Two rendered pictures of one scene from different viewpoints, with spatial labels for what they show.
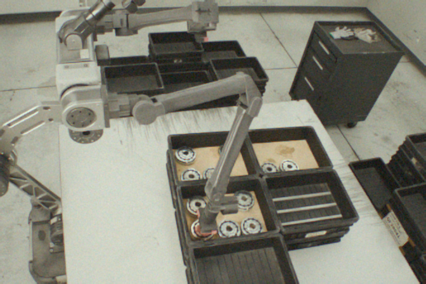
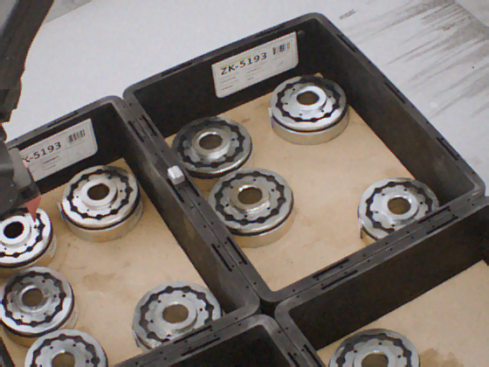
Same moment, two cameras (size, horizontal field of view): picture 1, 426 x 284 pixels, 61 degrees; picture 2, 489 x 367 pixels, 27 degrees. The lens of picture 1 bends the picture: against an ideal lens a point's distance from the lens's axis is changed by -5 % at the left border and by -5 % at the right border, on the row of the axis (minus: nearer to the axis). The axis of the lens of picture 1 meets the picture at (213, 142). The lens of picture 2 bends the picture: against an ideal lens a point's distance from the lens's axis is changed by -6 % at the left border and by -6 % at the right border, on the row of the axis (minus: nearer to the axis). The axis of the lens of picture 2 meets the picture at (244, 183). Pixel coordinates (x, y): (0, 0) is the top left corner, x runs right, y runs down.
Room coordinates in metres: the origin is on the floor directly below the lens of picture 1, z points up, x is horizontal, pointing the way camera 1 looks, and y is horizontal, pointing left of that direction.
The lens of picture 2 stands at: (1.12, -0.92, 1.83)
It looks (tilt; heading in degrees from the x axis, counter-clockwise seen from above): 47 degrees down; 90
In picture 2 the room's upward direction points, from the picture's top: 8 degrees counter-clockwise
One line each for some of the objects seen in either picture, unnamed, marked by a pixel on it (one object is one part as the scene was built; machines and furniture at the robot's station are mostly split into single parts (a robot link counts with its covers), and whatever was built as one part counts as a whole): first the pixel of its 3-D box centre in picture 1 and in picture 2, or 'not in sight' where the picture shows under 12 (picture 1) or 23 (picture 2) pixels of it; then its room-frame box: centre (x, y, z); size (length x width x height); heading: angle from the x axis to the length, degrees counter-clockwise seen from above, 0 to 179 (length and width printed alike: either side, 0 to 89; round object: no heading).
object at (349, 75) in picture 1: (339, 80); not in sight; (2.75, -0.96, 0.45); 0.60 x 0.45 x 0.90; 115
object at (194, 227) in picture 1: (202, 229); (15, 233); (0.83, -0.04, 0.86); 0.10 x 0.10 x 0.01
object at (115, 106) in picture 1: (115, 105); not in sight; (0.86, 0.33, 1.45); 0.09 x 0.08 x 0.12; 25
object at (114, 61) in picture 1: (125, 78); not in sight; (2.40, 0.82, 0.26); 0.40 x 0.30 x 0.23; 116
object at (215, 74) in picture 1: (233, 91); not in sight; (2.39, -0.08, 0.37); 0.40 x 0.30 x 0.45; 116
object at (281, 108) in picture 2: (186, 153); (308, 101); (1.23, 0.12, 0.86); 0.10 x 0.10 x 0.01
